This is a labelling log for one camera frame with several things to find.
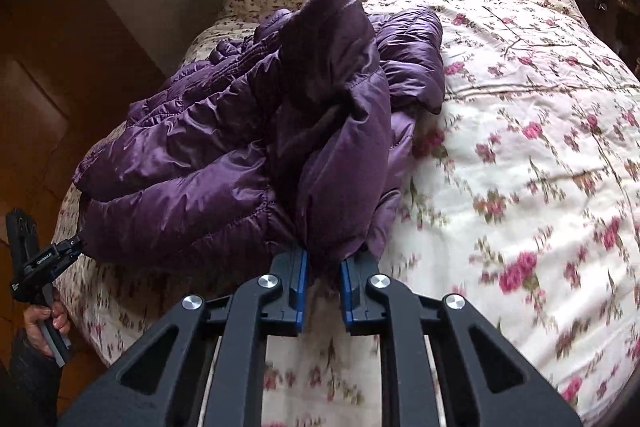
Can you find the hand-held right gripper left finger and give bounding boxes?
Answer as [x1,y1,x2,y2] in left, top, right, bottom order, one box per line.
[60,248,308,427]

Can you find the purple puffer jacket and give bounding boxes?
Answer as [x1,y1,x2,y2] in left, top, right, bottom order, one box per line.
[72,0,446,275]

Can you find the person's left forearm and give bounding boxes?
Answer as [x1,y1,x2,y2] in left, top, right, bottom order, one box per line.
[0,329,63,427]

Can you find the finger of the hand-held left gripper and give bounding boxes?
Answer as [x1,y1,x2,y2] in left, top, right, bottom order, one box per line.
[57,233,87,265]

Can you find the large floral print quilt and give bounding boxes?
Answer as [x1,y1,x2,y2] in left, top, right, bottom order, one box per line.
[52,0,640,427]

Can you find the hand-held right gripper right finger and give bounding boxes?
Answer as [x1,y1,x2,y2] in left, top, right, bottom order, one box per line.
[339,252,583,427]

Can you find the wooden bedside cabinet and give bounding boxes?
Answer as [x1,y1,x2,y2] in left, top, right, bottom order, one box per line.
[567,0,640,72]

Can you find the person's left hand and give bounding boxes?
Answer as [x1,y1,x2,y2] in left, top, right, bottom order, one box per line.
[22,287,72,358]

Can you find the brown wooden wardrobe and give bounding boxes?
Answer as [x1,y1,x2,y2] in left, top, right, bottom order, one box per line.
[0,0,171,228]

